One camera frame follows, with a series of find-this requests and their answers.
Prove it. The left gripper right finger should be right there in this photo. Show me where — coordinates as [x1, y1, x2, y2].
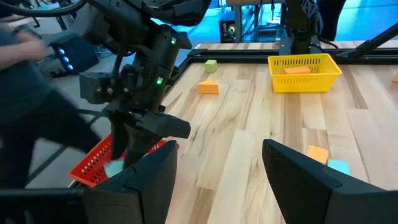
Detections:
[262, 139, 398, 224]

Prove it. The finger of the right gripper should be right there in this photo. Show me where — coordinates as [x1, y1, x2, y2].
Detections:
[110, 113, 163, 170]
[136, 111, 191, 139]

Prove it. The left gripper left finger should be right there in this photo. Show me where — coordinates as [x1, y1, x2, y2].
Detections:
[83, 139, 178, 224]

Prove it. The teal foam block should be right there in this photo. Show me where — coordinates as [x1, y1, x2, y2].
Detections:
[103, 159, 126, 179]
[326, 159, 351, 176]

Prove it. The orange foam cube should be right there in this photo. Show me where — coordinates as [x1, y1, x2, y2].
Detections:
[306, 144, 330, 165]

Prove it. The orange foam wedge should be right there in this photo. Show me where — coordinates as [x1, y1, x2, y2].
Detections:
[197, 79, 220, 95]

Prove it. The red plastic basket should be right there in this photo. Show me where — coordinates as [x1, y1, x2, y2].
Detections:
[67, 133, 180, 189]

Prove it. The black device with blue lights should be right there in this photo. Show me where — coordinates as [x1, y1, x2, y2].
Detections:
[46, 30, 101, 77]

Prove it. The green foam cube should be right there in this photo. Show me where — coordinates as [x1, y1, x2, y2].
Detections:
[204, 59, 218, 74]

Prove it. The black computer box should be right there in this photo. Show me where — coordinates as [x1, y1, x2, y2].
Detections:
[218, 19, 238, 44]

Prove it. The person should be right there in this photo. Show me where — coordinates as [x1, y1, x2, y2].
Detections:
[0, 24, 104, 189]

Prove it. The yellow plastic basket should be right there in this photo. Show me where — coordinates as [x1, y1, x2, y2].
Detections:
[267, 53, 343, 94]

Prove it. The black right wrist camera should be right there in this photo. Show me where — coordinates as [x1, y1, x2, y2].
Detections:
[79, 72, 118, 105]

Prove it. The black aluminium table frame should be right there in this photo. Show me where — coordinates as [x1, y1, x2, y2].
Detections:
[161, 21, 398, 97]

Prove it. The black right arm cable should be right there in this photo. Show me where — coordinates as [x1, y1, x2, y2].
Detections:
[0, 0, 90, 18]

